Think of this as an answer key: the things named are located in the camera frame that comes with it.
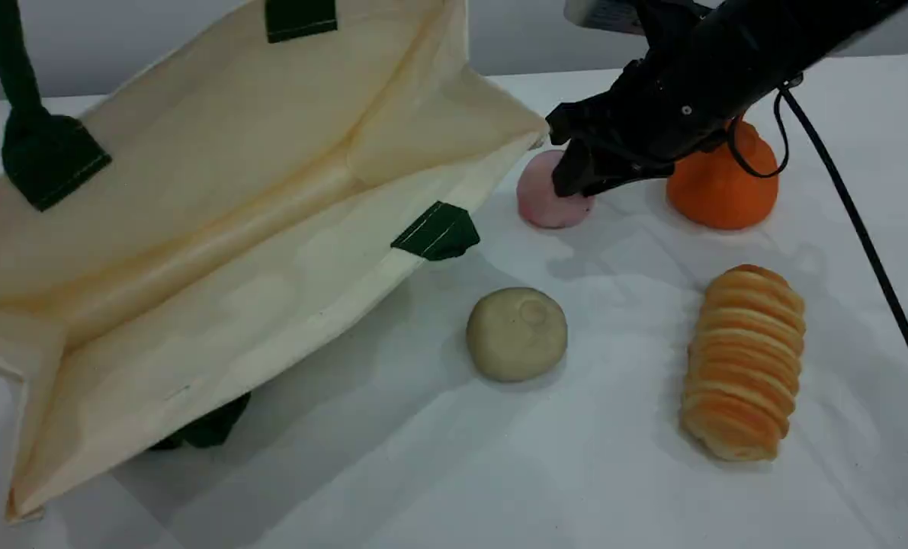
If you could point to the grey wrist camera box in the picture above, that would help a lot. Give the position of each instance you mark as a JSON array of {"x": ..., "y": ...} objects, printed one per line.
[{"x": 606, "y": 14}]

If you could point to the pink toy peach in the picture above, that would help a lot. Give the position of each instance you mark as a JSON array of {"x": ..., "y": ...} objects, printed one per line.
[{"x": 537, "y": 204}]

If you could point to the ridged golden bread roll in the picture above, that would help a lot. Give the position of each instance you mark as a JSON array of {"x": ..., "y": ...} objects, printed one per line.
[{"x": 743, "y": 366}]

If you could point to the orange toy pear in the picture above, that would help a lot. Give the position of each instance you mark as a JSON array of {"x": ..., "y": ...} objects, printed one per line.
[{"x": 720, "y": 200}]

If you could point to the beige round bun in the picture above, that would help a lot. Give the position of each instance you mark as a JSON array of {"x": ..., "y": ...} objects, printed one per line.
[{"x": 514, "y": 337}]

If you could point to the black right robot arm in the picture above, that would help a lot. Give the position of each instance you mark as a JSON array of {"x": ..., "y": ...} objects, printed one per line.
[{"x": 789, "y": 38}]

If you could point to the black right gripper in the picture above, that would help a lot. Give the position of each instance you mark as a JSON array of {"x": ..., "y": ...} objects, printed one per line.
[{"x": 652, "y": 122}]

